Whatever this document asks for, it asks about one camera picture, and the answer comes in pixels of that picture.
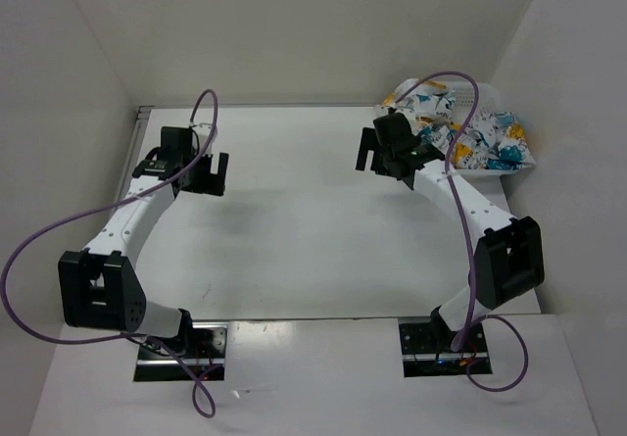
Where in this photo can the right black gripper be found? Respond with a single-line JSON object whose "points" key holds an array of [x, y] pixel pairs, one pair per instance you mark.
{"points": [[368, 142]]}

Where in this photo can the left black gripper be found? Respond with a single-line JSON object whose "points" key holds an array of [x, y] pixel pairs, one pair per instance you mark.
{"points": [[212, 183]]}

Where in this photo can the white teal yellow patterned shorts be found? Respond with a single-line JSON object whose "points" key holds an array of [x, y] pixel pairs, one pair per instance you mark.
{"points": [[470, 132]]}

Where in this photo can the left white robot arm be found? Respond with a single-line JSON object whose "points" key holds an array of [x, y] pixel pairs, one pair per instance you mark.
{"points": [[99, 286]]}

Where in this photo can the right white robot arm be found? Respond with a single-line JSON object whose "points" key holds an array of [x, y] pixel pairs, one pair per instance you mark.
{"points": [[506, 252]]}

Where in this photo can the white perforated plastic basket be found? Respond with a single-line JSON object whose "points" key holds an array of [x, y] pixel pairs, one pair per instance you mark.
{"points": [[482, 98]]}

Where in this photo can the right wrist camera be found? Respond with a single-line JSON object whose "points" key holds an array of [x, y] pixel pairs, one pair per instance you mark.
{"points": [[393, 132]]}

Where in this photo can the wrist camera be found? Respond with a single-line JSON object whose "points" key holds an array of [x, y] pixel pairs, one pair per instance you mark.
{"points": [[180, 145], [393, 132]]}

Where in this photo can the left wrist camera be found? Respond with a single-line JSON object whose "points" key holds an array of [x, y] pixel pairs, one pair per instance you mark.
{"points": [[180, 145]]}

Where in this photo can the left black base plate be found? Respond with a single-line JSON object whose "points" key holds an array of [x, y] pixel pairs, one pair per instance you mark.
{"points": [[204, 354]]}

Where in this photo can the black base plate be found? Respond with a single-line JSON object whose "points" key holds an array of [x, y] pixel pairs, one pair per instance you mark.
{"points": [[204, 354], [422, 356]]}

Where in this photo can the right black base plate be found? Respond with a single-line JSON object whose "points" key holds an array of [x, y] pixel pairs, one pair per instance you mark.
{"points": [[422, 356]]}

